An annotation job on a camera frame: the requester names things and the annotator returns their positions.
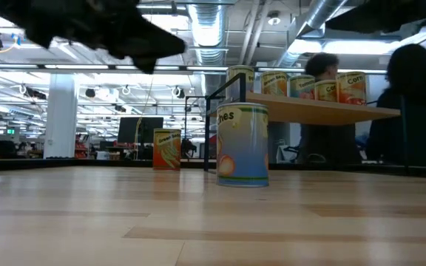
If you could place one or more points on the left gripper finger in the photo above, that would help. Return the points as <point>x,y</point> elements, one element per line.
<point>144,64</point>
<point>150,40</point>

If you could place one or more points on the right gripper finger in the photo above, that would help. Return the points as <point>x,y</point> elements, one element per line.
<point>364,18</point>

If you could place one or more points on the tomatoes can blue label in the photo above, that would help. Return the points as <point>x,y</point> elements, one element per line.
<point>301,88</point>

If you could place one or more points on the black ceiling speaker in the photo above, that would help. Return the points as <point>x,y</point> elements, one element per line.
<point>90,92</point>

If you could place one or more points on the black monitor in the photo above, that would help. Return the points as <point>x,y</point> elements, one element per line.
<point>139,129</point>

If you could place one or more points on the green exit sign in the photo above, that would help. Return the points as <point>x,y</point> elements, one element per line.
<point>10,131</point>

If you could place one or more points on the silver air duct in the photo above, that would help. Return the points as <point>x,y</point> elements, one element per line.
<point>207,29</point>
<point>314,16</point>

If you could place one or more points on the wooden shelf black frame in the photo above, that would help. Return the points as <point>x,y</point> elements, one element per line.
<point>327,111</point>

